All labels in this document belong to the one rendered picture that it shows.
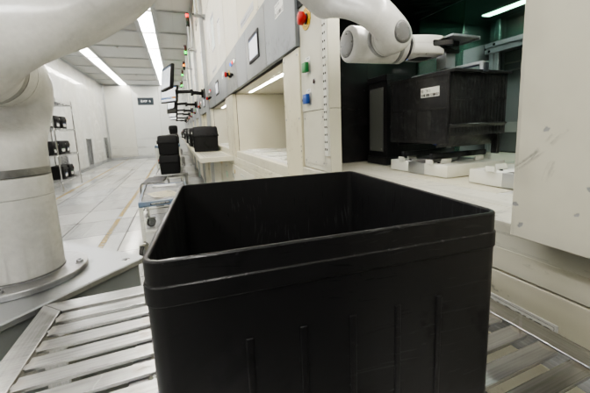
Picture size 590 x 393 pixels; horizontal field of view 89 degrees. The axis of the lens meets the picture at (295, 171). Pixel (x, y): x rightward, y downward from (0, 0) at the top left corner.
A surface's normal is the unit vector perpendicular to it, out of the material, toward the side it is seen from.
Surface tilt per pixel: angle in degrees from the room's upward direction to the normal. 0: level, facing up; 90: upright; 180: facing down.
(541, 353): 0
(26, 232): 90
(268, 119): 90
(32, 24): 79
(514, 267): 90
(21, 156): 86
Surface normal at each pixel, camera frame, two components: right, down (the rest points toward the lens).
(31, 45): 0.82, 0.03
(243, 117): 0.37, 0.12
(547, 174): -0.93, 0.09
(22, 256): 0.67, 0.07
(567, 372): -0.04, -0.99
